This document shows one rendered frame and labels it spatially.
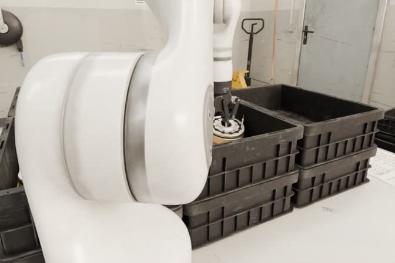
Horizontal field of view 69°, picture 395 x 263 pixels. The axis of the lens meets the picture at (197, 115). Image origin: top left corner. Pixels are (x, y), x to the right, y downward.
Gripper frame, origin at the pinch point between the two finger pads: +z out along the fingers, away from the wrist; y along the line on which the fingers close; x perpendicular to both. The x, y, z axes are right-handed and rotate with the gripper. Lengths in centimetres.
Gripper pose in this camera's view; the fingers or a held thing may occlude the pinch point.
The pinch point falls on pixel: (216, 130)
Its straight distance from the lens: 79.1
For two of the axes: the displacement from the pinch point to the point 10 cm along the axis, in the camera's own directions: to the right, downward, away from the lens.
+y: 8.9, -1.5, 4.3
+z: 0.0, 9.4, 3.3
